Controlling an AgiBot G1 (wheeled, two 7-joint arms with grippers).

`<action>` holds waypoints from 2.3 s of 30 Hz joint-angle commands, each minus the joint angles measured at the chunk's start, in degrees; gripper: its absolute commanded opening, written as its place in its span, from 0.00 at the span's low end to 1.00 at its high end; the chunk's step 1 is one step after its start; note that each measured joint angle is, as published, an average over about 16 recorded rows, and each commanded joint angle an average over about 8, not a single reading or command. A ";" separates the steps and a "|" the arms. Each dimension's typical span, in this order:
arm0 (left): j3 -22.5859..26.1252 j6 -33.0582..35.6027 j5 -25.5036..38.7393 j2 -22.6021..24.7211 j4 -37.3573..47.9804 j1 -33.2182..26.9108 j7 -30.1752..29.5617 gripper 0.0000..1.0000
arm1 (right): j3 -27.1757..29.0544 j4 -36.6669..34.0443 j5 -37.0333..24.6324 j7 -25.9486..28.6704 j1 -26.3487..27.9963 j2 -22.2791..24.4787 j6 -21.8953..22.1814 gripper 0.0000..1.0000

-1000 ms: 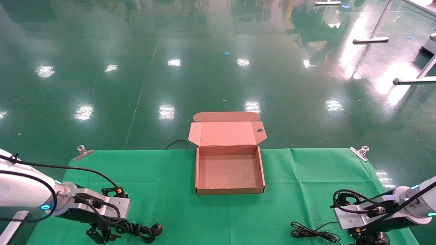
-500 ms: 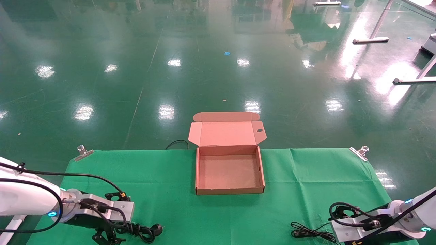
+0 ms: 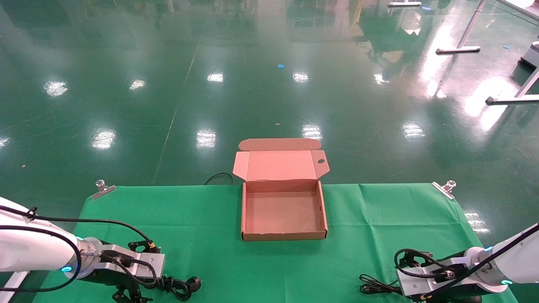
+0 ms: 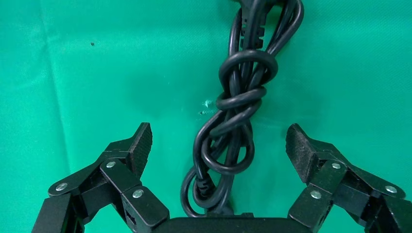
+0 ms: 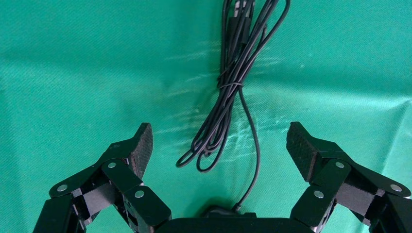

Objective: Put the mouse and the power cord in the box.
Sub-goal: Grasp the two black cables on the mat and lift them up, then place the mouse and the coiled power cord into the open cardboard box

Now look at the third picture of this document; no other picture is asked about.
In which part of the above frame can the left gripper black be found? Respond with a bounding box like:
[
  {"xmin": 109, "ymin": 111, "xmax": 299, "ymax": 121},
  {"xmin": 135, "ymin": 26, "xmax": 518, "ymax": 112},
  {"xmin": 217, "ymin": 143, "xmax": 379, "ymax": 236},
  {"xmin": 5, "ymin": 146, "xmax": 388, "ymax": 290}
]
[{"xmin": 84, "ymin": 269, "xmax": 153, "ymax": 303}]

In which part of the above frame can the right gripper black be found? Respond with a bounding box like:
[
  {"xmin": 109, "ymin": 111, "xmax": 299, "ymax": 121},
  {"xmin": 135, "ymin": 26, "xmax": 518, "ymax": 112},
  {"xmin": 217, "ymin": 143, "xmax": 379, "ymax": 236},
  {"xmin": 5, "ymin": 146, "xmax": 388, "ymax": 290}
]
[{"xmin": 411, "ymin": 290, "xmax": 483, "ymax": 303}]

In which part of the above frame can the black power cable with plug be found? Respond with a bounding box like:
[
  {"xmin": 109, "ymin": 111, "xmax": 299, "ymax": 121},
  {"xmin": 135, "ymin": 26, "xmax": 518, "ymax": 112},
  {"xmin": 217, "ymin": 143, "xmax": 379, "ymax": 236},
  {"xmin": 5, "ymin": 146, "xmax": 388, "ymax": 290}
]
[{"xmin": 145, "ymin": 276, "xmax": 202, "ymax": 302}]

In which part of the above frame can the thin black cable bundle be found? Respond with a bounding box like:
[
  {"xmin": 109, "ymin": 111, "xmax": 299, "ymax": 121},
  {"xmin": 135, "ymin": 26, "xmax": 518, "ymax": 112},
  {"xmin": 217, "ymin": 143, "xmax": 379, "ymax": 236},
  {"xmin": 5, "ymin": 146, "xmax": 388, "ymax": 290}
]
[{"xmin": 359, "ymin": 274, "xmax": 403, "ymax": 295}]

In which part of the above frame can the open brown cardboard box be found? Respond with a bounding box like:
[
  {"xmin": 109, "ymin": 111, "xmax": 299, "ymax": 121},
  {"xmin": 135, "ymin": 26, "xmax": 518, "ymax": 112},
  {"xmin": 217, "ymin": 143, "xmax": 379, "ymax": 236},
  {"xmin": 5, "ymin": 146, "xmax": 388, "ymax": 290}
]
[{"xmin": 232, "ymin": 138, "xmax": 330, "ymax": 242}]

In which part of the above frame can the large green tablecloth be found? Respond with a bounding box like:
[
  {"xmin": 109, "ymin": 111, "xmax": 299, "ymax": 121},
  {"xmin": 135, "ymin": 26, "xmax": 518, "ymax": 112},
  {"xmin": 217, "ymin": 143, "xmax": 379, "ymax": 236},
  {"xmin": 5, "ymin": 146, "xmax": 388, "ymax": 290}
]
[{"xmin": 32, "ymin": 183, "xmax": 520, "ymax": 303}]

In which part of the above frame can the silver metal cloth clip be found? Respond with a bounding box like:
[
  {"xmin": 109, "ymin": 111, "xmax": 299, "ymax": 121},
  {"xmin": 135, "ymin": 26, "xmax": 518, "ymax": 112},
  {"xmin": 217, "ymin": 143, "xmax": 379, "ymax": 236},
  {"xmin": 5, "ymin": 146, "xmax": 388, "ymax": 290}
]
[
  {"xmin": 432, "ymin": 180, "xmax": 457, "ymax": 200},
  {"xmin": 91, "ymin": 180, "xmax": 117, "ymax": 200}
]

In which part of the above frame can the white slanted table foot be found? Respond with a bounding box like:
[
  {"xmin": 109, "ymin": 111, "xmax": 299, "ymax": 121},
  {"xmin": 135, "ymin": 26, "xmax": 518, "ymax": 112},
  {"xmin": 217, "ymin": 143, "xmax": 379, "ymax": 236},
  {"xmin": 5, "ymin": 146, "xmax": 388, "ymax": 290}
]
[{"xmin": 0, "ymin": 271, "xmax": 29, "ymax": 303}]

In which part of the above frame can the white table leg with foot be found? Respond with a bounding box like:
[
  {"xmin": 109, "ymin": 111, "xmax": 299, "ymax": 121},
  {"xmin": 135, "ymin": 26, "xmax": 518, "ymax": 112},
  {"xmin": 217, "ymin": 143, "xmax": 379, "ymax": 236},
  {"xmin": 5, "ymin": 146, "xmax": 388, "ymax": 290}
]
[
  {"xmin": 486, "ymin": 67, "xmax": 539, "ymax": 105},
  {"xmin": 436, "ymin": 0, "xmax": 489, "ymax": 54}
]

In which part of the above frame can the grey white machine base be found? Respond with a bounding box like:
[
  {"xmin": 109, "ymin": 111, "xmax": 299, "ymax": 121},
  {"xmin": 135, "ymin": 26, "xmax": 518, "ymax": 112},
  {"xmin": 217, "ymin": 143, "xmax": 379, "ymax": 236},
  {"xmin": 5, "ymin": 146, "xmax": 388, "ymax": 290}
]
[{"xmin": 519, "ymin": 41, "xmax": 539, "ymax": 69}]

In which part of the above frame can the white table top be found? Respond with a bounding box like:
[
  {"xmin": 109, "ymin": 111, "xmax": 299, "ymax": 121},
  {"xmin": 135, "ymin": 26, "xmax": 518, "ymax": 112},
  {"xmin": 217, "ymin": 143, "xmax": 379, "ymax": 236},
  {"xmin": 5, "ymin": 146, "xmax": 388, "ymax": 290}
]
[{"xmin": 497, "ymin": 0, "xmax": 539, "ymax": 21}]

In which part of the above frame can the right wrist camera black cable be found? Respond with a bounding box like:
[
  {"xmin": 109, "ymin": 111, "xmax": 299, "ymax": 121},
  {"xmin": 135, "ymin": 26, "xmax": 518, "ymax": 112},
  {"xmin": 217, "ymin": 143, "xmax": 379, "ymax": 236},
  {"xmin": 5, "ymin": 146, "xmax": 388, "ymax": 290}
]
[{"xmin": 394, "ymin": 225, "xmax": 539, "ymax": 291}]

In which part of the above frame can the wrist camera black cable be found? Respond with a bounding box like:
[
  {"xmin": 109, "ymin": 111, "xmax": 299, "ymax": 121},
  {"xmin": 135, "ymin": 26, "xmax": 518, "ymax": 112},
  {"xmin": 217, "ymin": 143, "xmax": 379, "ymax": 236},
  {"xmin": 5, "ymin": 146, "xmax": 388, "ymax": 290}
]
[
  {"xmin": 0, "ymin": 205, "xmax": 171, "ymax": 291},
  {"xmin": 394, "ymin": 225, "xmax": 539, "ymax": 291}
]

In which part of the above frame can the left wrist silver camera mount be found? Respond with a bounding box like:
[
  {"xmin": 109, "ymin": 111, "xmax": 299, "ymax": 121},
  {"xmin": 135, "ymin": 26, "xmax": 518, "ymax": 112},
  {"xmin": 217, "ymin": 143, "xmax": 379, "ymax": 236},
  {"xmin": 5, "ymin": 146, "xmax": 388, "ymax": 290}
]
[{"xmin": 99, "ymin": 244, "xmax": 165, "ymax": 280}]

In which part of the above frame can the wrist silver camera mount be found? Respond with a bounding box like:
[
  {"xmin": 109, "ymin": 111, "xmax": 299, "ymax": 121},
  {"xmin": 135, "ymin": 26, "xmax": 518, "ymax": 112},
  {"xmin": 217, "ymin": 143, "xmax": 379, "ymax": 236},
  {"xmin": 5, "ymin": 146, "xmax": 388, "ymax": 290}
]
[
  {"xmin": 99, "ymin": 244, "xmax": 165, "ymax": 280},
  {"xmin": 397, "ymin": 257, "xmax": 468, "ymax": 297}
]

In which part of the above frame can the right wrist silver camera mount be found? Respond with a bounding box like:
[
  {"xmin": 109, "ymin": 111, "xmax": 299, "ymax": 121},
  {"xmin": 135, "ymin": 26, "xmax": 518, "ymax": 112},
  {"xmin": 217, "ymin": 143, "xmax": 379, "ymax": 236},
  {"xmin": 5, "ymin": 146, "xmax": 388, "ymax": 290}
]
[{"xmin": 397, "ymin": 257, "xmax": 468, "ymax": 297}]

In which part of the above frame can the left arm thick black cable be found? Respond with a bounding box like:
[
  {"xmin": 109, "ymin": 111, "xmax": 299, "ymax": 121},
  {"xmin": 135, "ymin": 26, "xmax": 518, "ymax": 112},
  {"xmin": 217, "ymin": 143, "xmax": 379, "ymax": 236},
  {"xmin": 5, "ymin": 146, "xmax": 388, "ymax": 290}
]
[{"xmin": 0, "ymin": 225, "xmax": 83, "ymax": 293}]

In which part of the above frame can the left wrist camera black cable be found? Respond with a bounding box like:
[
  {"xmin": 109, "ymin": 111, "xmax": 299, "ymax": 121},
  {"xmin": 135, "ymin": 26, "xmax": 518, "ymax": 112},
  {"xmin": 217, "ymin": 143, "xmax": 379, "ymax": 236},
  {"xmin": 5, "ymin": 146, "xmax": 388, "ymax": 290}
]
[{"xmin": 0, "ymin": 205, "xmax": 171, "ymax": 291}]

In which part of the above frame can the black floor cable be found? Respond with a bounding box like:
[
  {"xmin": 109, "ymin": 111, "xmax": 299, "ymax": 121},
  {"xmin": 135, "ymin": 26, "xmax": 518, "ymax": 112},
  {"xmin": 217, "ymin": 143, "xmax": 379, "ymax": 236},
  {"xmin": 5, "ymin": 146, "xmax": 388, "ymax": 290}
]
[{"xmin": 204, "ymin": 173, "xmax": 234, "ymax": 186}]

